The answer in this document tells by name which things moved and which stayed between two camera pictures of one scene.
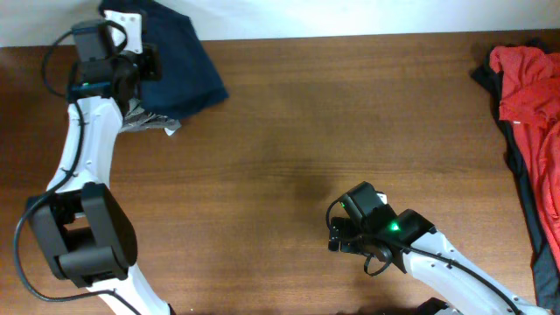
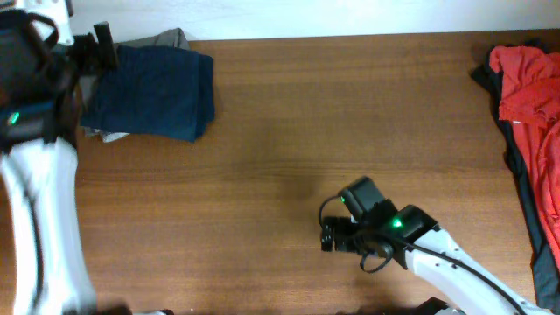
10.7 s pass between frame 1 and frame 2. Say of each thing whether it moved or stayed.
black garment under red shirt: stayed
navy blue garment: moved
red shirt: stayed
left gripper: moved
